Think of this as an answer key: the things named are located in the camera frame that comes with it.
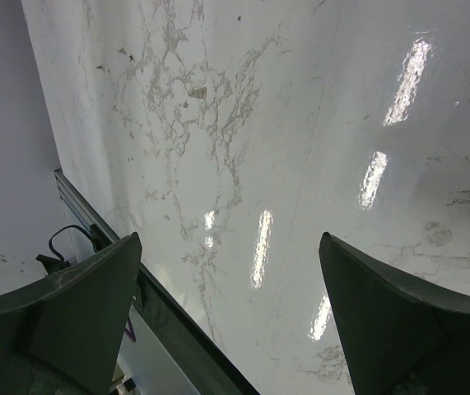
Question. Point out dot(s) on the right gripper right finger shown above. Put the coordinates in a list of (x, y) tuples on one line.
[(400, 334)]

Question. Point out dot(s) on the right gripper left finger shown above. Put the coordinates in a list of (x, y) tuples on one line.
[(62, 334)]

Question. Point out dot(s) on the aluminium rail profile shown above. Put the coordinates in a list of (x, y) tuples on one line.
[(101, 235)]

